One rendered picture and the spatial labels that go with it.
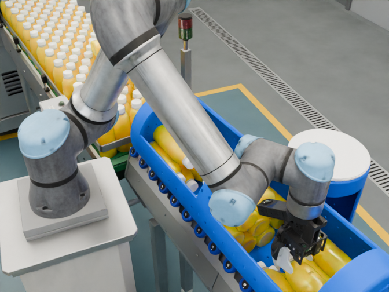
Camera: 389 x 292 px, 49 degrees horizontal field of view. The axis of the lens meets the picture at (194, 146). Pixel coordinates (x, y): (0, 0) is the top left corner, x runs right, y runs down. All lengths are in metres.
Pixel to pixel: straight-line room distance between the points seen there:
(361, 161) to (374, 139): 1.96
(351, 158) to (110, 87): 0.89
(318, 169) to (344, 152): 0.75
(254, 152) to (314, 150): 0.11
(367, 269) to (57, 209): 0.71
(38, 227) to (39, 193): 0.08
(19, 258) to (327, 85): 3.37
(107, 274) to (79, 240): 0.16
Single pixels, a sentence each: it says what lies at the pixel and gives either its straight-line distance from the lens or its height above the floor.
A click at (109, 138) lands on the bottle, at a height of 0.99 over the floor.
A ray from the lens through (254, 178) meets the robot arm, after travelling 0.79.
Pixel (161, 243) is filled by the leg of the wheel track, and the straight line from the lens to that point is 1.89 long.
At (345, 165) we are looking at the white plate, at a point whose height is 1.04.
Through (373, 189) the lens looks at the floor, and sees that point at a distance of 3.06.
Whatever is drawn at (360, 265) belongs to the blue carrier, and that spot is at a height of 1.23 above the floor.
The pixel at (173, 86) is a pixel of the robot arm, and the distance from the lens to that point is 0.72.
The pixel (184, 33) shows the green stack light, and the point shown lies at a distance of 1.94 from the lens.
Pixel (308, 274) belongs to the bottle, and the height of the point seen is 1.14.
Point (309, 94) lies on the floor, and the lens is 3.89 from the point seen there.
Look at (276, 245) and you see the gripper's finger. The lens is 1.00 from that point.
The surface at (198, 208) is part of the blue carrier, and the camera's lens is 1.17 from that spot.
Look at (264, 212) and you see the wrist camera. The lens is 1.01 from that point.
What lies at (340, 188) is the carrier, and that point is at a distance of 1.48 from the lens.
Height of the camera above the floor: 1.97
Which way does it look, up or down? 38 degrees down
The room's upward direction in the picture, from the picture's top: straight up
